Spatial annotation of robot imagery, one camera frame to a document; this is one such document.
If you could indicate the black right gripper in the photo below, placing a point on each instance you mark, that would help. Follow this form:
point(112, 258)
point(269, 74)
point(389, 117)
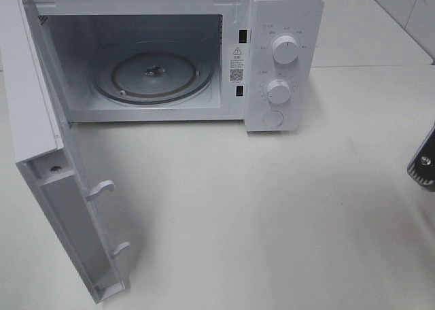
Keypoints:
point(425, 152)

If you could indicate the round white door button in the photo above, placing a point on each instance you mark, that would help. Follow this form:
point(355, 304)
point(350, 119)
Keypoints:
point(273, 119)

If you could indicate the white microwave knob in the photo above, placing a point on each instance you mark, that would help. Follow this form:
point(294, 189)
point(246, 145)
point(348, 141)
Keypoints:
point(278, 91)
point(285, 48)

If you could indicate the white microwave door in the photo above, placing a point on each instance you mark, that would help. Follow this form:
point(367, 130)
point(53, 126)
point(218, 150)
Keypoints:
point(47, 155)

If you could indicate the white microwave oven body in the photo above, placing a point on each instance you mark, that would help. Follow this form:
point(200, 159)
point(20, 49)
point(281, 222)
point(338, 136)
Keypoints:
point(81, 29)

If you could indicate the white warning label sticker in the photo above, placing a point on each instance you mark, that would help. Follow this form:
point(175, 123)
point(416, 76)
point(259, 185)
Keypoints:
point(236, 63)

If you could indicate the glass microwave turntable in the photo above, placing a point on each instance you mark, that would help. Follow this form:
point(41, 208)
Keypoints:
point(154, 72)

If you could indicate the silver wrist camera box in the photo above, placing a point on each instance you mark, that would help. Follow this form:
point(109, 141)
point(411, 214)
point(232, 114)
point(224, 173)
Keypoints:
point(423, 175)

